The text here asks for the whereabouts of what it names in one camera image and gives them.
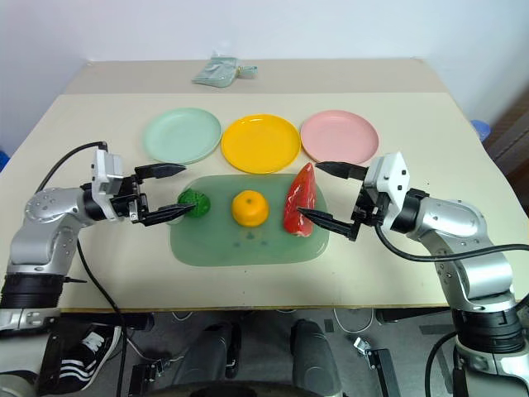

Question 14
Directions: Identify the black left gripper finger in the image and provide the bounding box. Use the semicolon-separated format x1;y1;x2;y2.
131;202;198;227
134;162;188;185

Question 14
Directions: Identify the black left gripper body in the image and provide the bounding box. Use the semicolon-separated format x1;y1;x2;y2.
108;172;151;225

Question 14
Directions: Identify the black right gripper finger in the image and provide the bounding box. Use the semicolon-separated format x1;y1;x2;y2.
315;160;370;180
297;208;358;242

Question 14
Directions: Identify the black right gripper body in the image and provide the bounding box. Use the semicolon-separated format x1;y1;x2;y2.
350;183;392;242

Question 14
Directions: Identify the green broccoli toy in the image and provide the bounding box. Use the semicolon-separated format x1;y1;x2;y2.
177;188;212;218

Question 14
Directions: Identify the pink plate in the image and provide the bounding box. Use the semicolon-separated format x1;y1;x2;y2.
299;109;380;167

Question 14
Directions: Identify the light green plate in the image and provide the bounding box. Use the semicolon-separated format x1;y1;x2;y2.
142;107;222;165

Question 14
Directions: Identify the yellow plate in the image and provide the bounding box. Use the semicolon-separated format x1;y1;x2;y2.
220;113;302;175

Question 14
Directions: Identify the red pepper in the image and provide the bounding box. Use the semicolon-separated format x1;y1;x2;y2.
282;161;319;239

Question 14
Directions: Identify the large beige table mat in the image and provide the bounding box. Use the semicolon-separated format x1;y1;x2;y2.
0;91;519;312

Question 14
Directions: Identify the orange mandarin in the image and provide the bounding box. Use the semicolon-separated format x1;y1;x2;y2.
231;189;271;228

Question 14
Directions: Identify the translucent green tray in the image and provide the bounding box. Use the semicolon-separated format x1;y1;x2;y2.
169;173;331;269

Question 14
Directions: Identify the pale green zip pouch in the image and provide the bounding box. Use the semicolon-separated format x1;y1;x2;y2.
190;52;260;89

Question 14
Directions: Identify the blue round object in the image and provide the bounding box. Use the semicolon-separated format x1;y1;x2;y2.
470;118;493;146

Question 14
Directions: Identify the dark rounded shape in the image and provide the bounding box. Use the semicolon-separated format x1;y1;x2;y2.
290;318;342;397
192;321;243;381

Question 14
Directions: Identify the brown wooden furniture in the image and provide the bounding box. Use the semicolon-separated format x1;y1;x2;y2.
482;98;529;181

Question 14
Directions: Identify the black white striped sneaker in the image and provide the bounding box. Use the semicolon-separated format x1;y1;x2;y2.
38;323;124;395

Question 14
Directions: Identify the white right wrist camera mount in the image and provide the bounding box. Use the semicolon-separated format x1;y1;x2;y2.
363;151;412;227

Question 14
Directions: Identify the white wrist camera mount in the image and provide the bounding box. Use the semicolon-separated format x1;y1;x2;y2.
363;151;412;227
89;149;125;208

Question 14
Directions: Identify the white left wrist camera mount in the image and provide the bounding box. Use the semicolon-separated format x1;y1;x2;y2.
89;149;125;208

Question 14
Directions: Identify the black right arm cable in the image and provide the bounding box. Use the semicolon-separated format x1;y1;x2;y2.
373;225;529;263

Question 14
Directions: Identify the white floor cable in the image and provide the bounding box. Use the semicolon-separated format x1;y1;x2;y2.
331;307;376;335

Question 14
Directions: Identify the black metal bracket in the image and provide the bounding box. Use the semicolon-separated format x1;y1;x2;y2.
365;347;401;397
126;358;167;397

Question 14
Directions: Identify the black lower body cable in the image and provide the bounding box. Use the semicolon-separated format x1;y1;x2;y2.
427;330;460;397

